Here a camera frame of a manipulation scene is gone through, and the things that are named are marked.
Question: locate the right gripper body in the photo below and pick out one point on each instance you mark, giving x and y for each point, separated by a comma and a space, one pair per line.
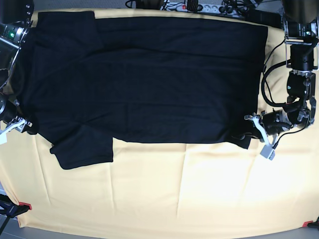
8, 112

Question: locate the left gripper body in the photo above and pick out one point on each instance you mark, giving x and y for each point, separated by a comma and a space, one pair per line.
274, 122

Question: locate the dark navy T-shirt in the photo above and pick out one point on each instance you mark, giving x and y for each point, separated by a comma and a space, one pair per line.
86, 81

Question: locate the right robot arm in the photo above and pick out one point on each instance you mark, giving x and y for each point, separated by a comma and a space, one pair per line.
15, 22

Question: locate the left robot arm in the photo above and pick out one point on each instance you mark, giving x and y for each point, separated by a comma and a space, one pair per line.
301, 28

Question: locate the left red black clamp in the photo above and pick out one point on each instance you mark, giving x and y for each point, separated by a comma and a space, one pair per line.
10, 209

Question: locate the red black clamp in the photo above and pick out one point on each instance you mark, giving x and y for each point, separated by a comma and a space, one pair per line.
10, 209
312, 224

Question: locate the black box on floor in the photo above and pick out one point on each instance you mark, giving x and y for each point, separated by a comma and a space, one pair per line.
264, 18

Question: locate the yellow table cloth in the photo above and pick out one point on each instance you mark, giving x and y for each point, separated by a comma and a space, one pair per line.
169, 190

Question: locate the right red black clamp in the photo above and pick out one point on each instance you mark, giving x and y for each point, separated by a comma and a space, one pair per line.
312, 224

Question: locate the white power strip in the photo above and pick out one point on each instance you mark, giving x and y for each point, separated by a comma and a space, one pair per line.
201, 8

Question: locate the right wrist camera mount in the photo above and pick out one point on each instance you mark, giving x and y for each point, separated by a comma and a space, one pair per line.
18, 123

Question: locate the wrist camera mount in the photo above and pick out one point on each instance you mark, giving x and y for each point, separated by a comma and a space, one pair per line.
18, 123
268, 150

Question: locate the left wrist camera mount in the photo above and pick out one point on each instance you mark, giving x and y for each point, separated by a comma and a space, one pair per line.
268, 150

